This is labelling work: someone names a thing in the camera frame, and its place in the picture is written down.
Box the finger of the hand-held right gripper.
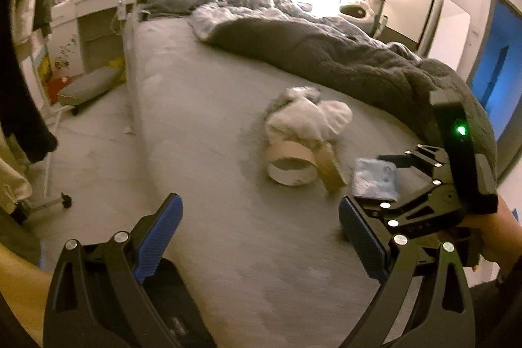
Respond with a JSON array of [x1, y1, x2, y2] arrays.
[[358, 181, 468, 239], [377, 144, 451, 182]]

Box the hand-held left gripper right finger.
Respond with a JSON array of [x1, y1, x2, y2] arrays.
[[338, 196, 476, 348]]

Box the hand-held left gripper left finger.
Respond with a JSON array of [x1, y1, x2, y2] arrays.
[[43, 192, 184, 348]]

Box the patterned plastic packet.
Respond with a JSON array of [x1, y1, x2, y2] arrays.
[[351, 158, 399, 203]]

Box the white tape roll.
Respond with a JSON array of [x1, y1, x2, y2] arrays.
[[267, 140, 316, 186]]

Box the white tissues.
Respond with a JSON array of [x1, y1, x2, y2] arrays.
[[263, 86, 353, 147]]

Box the person's right hand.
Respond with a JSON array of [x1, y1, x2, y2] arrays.
[[463, 195, 522, 263]]

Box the white clothes rack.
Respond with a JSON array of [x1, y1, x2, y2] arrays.
[[20, 103, 74, 226]]

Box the bed with grey sheet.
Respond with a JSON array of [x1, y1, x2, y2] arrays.
[[122, 1, 449, 348]]

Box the hanging olive garment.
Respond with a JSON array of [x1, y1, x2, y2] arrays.
[[0, 209, 41, 265]]

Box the grey duvet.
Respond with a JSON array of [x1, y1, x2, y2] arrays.
[[190, 0, 500, 177]]

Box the hanging beige garment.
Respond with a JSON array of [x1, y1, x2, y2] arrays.
[[0, 136, 33, 215]]

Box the grey cushioned stool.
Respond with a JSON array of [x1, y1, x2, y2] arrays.
[[57, 67, 127, 116]]

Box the red bag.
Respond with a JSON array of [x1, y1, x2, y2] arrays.
[[47, 75, 82, 104]]

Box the hanging black garment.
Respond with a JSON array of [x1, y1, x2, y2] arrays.
[[0, 0, 60, 163]]

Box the yellow printed board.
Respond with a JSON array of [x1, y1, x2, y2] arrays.
[[30, 42, 54, 88]]

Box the grey pillow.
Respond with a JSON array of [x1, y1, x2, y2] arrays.
[[145, 0, 208, 15]]

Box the white dressing table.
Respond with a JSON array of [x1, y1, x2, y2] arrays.
[[51, 0, 141, 71]]

